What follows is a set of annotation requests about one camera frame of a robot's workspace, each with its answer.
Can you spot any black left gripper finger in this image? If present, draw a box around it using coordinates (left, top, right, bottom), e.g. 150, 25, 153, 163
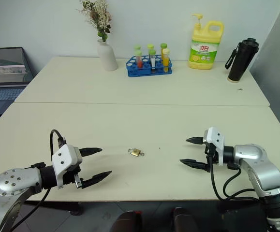
79, 147, 103, 157
81, 170, 113, 189

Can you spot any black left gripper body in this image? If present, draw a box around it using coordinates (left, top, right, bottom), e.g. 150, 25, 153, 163
62, 166, 84, 190

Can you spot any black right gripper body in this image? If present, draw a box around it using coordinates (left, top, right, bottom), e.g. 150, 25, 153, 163
204, 142, 219, 170

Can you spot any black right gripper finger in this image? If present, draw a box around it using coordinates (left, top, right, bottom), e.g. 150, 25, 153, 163
186, 136, 205, 146
179, 159, 210, 173

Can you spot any small brass padlock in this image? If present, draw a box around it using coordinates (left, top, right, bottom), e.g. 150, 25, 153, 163
128, 148, 142, 158

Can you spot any dark rounded shape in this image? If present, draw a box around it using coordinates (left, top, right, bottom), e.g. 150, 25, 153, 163
110, 210, 143, 232
170, 206, 199, 232

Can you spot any blue test tube rack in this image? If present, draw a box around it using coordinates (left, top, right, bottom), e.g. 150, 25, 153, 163
126, 55, 174, 78

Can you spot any yellow-capped tube yellow liquid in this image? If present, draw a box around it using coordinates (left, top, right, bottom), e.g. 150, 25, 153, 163
162, 48, 171, 73

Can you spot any green-capped tube white label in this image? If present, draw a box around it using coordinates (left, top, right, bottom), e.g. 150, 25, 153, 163
148, 49, 157, 73

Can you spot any green-capped tube orange liquid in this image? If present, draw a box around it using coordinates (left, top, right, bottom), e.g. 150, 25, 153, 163
160, 43, 168, 64

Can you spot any white ceramic vase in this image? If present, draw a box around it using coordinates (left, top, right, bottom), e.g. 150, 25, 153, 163
97, 38, 118, 72

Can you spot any yellow detergent pump bottle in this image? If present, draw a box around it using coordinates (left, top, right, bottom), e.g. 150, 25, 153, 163
187, 13, 225, 71

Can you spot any green-capped tube red liquid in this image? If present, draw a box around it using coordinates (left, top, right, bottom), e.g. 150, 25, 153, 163
134, 50, 143, 69

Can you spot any grey open laptop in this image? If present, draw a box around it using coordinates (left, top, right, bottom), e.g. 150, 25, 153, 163
0, 46, 35, 116

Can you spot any dried flower bouquet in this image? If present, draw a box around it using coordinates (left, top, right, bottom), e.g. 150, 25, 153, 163
76, 0, 113, 43

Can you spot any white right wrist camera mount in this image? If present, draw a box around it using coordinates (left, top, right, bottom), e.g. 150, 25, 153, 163
203, 127, 225, 167

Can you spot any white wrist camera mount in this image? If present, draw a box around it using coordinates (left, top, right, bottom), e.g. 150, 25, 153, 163
51, 144, 83, 189
203, 127, 225, 167

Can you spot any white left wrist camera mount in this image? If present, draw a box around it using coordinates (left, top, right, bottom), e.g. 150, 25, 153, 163
51, 144, 83, 189

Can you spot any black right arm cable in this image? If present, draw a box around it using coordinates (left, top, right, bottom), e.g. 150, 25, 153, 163
208, 154, 261, 202

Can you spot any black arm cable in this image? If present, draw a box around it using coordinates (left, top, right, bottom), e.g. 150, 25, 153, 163
9, 130, 67, 232
208, 154, 261, 202

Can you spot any black table frame bar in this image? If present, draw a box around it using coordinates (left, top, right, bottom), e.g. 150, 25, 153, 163
21, 200, 84, 217

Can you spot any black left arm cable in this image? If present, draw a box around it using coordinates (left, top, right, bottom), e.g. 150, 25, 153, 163
9, 130, 67, 232

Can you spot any black tumbler with strap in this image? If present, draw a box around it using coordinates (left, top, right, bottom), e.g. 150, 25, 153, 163
224, 37, 260, 84

